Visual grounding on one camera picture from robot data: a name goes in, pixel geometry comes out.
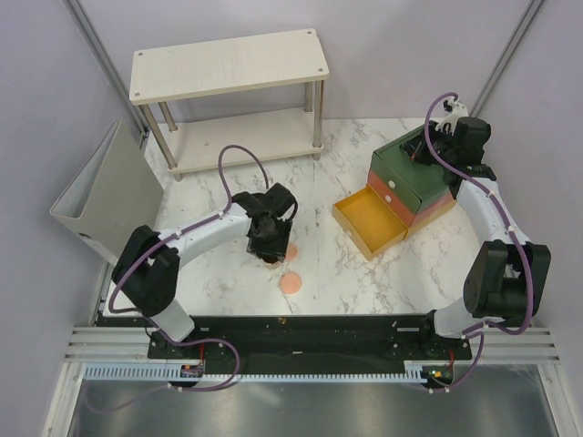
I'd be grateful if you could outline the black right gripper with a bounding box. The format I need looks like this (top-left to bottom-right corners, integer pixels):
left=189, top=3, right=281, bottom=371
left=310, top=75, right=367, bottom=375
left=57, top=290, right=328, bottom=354
left=399, top=126, right=455, bottom=170

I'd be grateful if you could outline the gold black round jar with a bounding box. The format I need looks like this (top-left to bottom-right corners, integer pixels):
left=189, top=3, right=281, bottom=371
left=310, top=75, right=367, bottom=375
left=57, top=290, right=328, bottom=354
left=264, top=259, right=283, bottom=269

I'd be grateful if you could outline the green drawer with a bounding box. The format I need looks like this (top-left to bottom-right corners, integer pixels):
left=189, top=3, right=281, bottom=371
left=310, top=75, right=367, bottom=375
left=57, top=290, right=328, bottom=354
left=369, top=147, right=422, bottom=208

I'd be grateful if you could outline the coral drawer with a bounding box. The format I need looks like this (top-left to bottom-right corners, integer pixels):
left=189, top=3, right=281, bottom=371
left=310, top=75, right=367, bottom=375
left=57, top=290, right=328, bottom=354
left=367, top=170, right=414, bottom=228

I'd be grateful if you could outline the yellow drawer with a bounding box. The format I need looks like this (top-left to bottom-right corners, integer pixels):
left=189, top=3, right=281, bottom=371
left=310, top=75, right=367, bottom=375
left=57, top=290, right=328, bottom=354
left=332, top=186, right=408, bottom=261

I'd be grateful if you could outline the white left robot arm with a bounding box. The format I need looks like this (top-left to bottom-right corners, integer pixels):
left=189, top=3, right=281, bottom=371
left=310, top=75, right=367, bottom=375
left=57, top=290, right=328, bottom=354
left=112, top=183, right=298, bottom=358

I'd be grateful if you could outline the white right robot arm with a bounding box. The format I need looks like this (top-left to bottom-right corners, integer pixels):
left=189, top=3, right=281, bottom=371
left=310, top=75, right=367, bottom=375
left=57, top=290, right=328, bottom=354
left=397, top=117, right=551, bottom=359

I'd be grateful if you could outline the green drawer box housing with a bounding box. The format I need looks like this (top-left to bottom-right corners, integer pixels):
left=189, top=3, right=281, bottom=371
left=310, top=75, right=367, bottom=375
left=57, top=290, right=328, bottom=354
left=375, top=130, right=450, bottom=210

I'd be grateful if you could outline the coral drawer box housing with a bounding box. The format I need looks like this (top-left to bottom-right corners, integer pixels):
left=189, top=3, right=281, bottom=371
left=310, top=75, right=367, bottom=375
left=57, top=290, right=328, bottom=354
left=393, top=188, right=454, bottom=224

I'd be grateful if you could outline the yellow drawer box housing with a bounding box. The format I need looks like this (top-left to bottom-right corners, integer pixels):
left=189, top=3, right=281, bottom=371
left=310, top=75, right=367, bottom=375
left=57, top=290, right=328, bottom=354
left=404, top=200, right=456, bottom=239

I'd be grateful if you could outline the grey file holder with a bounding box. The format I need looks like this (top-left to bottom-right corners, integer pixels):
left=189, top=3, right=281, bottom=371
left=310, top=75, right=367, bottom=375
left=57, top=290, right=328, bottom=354
left=50, top=121, right=164, bottom=265

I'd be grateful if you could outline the white wooden two-tier shelf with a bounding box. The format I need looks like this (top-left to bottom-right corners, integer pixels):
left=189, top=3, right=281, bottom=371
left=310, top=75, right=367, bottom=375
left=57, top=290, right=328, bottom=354
left=129, top=28, right=330, bottom=180

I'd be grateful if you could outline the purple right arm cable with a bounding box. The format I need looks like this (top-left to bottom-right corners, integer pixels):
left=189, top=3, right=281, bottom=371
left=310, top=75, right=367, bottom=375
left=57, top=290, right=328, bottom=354
left=423, top=92, right=534, bottom=395

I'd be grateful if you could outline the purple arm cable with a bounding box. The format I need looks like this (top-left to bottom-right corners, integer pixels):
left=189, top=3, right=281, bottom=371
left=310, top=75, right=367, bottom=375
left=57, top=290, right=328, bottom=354
left=86, top=144, right=274, bottom=413
left=423, top=92, right=534, bottom=395

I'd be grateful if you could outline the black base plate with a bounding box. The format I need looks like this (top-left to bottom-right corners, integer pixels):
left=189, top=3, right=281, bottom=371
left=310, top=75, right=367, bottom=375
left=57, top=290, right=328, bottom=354
left=148, top=314, right=472, bottom=376

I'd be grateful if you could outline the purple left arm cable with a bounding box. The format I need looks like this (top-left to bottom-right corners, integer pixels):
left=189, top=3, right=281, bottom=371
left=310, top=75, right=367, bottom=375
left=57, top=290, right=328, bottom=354
left=86, top=144, right=274, bottom=413

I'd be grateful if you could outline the right blue cable duct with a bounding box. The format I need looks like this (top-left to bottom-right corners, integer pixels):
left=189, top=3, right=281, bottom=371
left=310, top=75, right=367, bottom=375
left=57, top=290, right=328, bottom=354
left=404, top=361, right=469, bottom=385

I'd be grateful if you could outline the blue cable duct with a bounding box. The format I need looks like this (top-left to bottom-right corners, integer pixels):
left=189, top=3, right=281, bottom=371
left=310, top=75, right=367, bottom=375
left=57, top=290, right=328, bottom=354
left=404, top=361, right=469, bottom=385
left=84, top=362, right=205, bottom=381

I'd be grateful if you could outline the aluminium frame rail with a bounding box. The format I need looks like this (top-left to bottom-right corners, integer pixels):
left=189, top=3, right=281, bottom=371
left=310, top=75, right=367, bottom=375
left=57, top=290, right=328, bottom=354
left=65, top=327, right=560, bottom=365

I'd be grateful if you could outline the left blue cable duct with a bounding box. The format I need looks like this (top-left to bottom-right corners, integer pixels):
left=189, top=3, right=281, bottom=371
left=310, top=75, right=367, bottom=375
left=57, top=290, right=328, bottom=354
left=84, top=362, right=205, bottom=381

